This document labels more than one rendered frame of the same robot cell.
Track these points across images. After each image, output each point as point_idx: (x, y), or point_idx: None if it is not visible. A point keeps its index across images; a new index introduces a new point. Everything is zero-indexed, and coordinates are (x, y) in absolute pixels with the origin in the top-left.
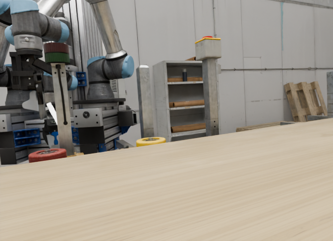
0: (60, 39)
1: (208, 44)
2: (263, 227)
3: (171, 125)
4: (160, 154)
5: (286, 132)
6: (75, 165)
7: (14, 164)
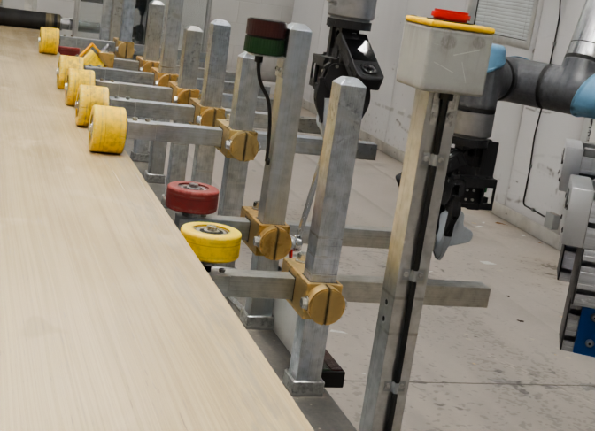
0: None
1: (406, 38)
2: None
3: None
4: (93, 219)
5: (139, 321)
6: (96, 191)
7: (557, 277)
